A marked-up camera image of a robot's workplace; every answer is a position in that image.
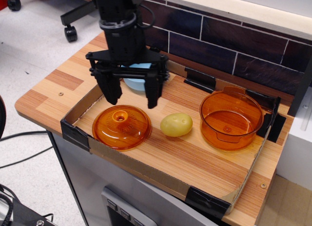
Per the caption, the orange transparent pot lid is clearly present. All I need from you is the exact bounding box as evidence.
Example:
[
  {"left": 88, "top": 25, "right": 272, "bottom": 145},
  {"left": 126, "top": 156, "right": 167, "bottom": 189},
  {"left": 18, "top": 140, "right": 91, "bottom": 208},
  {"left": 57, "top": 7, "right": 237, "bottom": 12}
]
[{"left": 92, "top": 105, "right": 152, "bottom": 151}]

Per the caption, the dark brick backsplash panel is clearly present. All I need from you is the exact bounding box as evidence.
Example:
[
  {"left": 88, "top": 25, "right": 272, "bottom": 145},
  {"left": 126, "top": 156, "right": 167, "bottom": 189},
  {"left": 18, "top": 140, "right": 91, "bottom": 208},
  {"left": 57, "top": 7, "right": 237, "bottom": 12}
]
[{"left": 141, "top": 0, "right": 312, "bottom": 95}]

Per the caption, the yellow plastic potato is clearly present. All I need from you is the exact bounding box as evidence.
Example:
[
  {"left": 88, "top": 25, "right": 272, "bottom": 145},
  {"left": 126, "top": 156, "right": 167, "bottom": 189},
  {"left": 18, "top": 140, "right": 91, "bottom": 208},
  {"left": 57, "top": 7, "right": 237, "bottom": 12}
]
[{"left": 160, "top": 113, "right": 193, "bottom": 137}]

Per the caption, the black rolling chair base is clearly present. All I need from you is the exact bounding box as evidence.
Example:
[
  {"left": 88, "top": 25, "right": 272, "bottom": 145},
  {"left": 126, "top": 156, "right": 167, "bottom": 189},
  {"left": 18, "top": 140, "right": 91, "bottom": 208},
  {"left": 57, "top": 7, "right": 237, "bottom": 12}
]
[{"left": 60, "top": 1, "right": 96, "bottom": 42}]

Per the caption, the black floor cable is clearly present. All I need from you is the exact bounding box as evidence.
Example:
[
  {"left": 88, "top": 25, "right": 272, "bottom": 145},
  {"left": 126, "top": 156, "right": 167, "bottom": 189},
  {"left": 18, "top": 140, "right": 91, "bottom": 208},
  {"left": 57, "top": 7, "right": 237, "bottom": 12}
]
[{"left": 0, "top": 130, "right": 54, "bottom": 169}]

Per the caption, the orange transparent pot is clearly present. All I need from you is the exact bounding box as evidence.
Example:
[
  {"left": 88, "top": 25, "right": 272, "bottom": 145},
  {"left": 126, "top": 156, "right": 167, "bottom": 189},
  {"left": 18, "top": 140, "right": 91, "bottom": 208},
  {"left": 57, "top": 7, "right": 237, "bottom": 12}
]
[{"left": 199, "top": 86, "right": 264, "bottom": 150}]

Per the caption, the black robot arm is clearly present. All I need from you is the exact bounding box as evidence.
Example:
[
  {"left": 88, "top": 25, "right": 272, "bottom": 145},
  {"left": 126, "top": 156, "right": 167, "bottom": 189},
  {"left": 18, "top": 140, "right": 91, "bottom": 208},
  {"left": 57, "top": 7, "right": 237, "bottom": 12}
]
[{"left": 86, "top": 0, "right": 169, "bottom": 109}]

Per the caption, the grey toy oven cabinet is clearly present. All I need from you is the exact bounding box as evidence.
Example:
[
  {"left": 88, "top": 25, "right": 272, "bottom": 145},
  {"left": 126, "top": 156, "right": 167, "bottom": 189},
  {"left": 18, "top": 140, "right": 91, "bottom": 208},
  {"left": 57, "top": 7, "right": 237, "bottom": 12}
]
[{"left": 48, "top": 132, "right": 215, "bottom": 226}]

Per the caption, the light blue bowl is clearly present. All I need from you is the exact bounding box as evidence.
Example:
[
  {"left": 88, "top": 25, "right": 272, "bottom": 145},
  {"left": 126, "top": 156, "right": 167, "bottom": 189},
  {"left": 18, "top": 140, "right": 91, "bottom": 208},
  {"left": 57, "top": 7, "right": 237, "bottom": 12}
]
[{"left": 123, "top": 63, "right": 152, "bottom": 92}]

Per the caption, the black caster wheel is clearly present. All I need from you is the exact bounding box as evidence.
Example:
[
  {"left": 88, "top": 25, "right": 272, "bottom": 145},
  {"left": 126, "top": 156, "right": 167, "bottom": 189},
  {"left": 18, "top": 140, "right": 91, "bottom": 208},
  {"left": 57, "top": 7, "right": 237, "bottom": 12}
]
[{"left": 7, "top": 0, "right": 21, "bottom": 11}]

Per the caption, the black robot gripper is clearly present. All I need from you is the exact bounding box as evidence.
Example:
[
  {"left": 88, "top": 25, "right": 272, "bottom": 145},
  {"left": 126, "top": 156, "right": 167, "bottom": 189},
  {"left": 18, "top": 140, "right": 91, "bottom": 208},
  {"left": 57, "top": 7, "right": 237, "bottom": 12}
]
[{"left": 86, "top": 15, "right": 169, "bottom": 109}]

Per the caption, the black braided cable bundle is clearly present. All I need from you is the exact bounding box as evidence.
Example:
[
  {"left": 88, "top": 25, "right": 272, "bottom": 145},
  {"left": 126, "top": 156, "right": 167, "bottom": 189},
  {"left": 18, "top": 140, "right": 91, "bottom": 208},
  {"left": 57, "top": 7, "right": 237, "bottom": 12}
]
[{"left": 0, "top": 184, "right": 54, "bottom": 226}]

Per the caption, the cardboard fence with black tape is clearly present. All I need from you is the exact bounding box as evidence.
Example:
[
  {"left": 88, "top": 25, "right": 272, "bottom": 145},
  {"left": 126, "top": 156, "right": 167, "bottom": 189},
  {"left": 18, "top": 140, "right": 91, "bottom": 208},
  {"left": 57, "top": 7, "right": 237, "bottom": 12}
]
[{"left": 60, "top": 47, "right": 287, "bottom": 215}]

